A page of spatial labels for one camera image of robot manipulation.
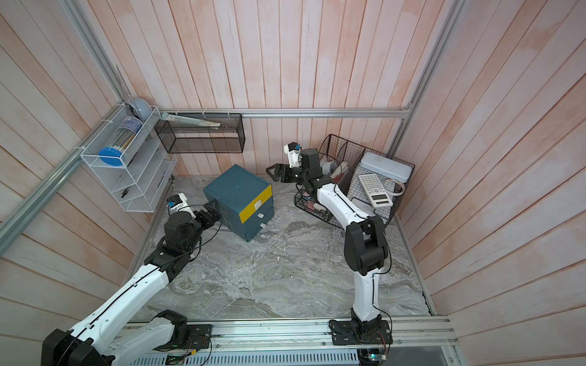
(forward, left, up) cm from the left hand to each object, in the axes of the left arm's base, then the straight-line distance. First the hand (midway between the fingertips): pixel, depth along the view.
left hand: (210, 207), depth 79 cm
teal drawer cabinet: (+2, -12, +1) cm, 13 cm away
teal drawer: (+5, -16, -11) cm, 20 cm away
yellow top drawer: (-1, -12, -2) cm, 13 cm away
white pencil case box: (+22, -69, 0) cm, 72 cm away
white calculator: (+9, -62, -1) cm, 62 cm away
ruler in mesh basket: (+36, +14, +12) cm, 41 cm away
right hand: (+17, -21, +3) cm, 27 cm away
